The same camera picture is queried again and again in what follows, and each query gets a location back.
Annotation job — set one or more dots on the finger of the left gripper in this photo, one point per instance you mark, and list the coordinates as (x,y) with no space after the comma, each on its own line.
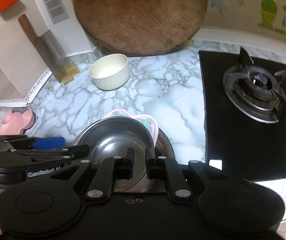
(48,143)

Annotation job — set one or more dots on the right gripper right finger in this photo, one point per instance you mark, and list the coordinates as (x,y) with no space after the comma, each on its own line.
(167,170)

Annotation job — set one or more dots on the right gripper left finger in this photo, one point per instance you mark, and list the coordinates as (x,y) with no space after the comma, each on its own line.
(111,170)

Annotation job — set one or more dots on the pink steel-lined handled bowl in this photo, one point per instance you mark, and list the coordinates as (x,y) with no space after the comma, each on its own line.
(161,147)

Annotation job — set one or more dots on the stainless steel bowl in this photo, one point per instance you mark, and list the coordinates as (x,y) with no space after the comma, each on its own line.
(112,137)

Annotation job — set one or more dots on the pink bear-shaped plate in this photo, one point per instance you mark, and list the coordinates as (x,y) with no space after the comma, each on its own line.
(15,123)

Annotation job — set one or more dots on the cream small bowl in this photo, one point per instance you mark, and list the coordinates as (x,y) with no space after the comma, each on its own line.
(110,72)

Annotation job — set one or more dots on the black gas stove top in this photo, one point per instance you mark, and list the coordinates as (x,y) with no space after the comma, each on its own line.
(246,148)

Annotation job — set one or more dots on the gas burner with grate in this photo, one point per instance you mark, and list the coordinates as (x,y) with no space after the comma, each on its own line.
(255,91)

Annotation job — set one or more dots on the grey ventilation grille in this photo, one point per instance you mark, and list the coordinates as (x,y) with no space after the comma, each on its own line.
(56,10)

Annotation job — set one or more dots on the round wooden cutting board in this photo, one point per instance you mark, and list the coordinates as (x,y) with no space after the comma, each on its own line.
(141,27)

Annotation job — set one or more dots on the brown-handled cleaver knife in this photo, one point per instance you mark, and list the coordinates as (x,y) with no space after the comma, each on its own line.
(51,52)

